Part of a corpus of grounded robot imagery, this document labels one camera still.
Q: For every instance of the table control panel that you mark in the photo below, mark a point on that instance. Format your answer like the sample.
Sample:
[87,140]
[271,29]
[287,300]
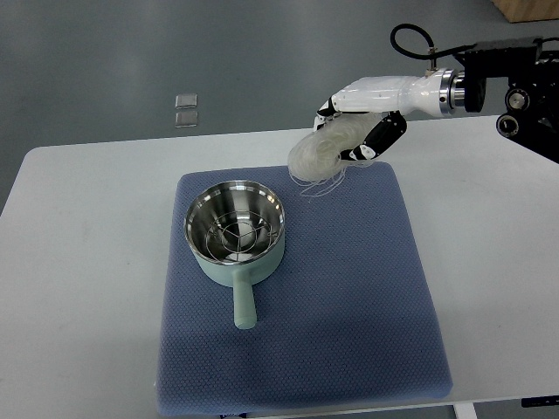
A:
[541,401]

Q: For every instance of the mint green steel pot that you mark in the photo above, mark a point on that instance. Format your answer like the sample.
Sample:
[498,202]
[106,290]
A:
[223,198]

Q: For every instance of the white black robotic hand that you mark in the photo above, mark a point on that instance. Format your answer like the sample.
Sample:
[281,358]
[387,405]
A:
[437,94]

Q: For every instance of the wooden box corner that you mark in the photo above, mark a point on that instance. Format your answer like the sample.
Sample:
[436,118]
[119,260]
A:
[522,11]

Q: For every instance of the white vermicelli nest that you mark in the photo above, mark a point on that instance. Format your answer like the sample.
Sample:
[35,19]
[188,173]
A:
[315,162]

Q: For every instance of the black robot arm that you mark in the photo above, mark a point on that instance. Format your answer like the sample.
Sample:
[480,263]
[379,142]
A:
[531,99]

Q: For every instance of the upper floor metal plate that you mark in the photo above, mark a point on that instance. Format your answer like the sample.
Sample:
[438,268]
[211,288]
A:
[186,100]

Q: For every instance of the wire steaming rack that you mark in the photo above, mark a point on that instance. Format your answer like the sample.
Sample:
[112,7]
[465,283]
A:
[239,237]

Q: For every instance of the blue textured mat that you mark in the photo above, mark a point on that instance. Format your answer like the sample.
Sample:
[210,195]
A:
[347,316]

